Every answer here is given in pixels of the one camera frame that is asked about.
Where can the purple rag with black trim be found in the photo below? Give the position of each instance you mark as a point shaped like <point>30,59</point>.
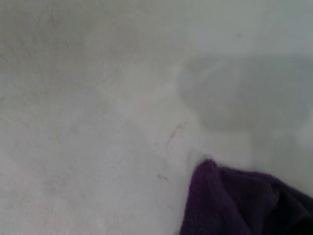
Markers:
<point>232,203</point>

